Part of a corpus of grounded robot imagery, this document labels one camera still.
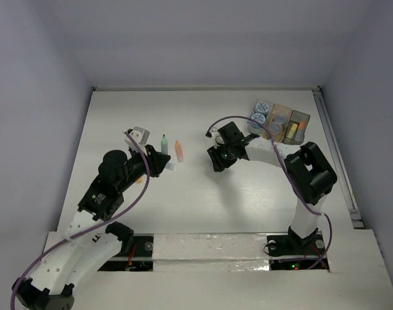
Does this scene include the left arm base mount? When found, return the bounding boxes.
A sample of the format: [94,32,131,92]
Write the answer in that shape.
[99,234,154,272]

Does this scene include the yellow pencil-shaped highlighter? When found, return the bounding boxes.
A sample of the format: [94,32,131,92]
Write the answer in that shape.
[286,123,298,140]

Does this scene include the clear jar blue clips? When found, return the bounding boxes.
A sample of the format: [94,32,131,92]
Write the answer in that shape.
[273,112,288,126]

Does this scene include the blue pencil-shaped highlighter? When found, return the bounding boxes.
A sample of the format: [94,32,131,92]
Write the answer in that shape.
[165,162,175,171]

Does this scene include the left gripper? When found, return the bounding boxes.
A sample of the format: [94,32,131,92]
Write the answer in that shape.
[117,143,169,192]

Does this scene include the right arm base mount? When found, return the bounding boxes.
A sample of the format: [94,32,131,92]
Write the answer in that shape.
[263,232,330,271]

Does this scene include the amber plastic bin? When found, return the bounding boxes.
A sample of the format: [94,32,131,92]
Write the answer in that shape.
[264,103,293,142]

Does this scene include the blue lid jar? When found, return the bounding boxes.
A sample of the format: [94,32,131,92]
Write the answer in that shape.
[248,112,266,135]
[253,100,272,116]

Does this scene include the clear plastic bin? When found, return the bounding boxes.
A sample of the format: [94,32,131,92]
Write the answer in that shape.
[247,99,275,136]

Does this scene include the green pencil-shaped highlighter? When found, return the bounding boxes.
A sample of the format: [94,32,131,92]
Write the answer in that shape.
[160,134,169,155]

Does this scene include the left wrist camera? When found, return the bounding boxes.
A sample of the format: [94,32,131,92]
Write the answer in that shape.
[123,127,150,148]

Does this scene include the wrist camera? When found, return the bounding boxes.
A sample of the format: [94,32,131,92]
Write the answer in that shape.
[123,127,150,148]
[205,127,222,143]

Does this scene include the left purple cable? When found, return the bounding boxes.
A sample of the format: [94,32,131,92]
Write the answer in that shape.
[10,130,151,309]

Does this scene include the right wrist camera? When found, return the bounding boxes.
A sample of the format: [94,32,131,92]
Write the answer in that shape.
[205,127,222,143]

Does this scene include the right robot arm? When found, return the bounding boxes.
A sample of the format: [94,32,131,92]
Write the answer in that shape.
[206,122,337,253]

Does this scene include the grey plastic bin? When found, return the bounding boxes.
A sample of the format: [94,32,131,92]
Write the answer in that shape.
[282,110,310,145]

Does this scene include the pink pencil-shaped highlighter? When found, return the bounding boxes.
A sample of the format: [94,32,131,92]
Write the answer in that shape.
[175,141,184,163]

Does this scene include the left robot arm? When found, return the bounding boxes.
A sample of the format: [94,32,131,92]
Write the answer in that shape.
[10,145,171,309]

